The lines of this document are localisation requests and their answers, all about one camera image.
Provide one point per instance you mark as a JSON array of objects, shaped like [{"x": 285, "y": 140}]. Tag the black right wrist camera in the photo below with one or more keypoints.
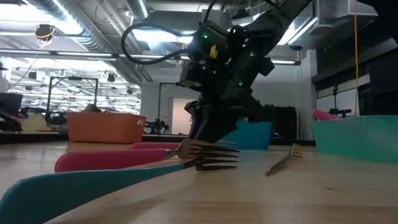
[{"x": 211, "y": 40}]

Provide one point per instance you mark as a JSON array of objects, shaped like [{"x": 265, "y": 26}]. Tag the orange plastic bin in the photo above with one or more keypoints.
[{"x": 105, "y": 127}]

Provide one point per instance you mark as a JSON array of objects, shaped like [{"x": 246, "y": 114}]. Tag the blue plastic bin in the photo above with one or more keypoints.
[{"x": 255, "y": 133}]

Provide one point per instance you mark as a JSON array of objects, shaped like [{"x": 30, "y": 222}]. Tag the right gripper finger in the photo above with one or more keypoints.
[
  {"x": 220, "y": 121},
  {"x": 194, "y": 118}
]

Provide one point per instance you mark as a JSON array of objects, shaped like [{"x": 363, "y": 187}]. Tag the long ceiling light bar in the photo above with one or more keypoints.
[{"x": 93, "y": 54}]

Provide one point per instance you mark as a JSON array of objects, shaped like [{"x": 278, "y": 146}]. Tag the black equipment stand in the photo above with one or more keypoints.
[{"x": 340, "y": 110}]

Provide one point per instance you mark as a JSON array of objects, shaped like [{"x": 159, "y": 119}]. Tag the black ceiling security camera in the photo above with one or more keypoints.
[{"x": 296, "y": 48}]

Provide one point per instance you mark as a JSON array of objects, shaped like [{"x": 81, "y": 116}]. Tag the person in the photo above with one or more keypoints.
[{"x": 92, "y": 108}]

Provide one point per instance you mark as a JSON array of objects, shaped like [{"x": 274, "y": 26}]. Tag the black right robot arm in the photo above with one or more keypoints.
[{"x": 280, "y": 21}]

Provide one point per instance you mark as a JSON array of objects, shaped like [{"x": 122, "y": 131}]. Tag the gold metal fork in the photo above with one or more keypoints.
[{"x": 280, "y": 166}]

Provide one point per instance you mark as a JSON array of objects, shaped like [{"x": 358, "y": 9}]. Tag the black cabinet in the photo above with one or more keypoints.
[{"x": 283, "y": 123}]

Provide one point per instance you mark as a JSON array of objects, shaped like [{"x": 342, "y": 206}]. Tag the teal plastic bin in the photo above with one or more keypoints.
[{"x": 357, "y": 137}]

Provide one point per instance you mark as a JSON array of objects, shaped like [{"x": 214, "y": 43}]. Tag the black computer monitor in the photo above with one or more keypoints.
[{"x": 11, "y": 104}]

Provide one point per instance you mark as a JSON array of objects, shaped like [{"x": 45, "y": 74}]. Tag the black background rig frame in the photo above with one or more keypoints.
[
  {"x": 160, "y": 102},
  {"x": 74, "y": 78}
]

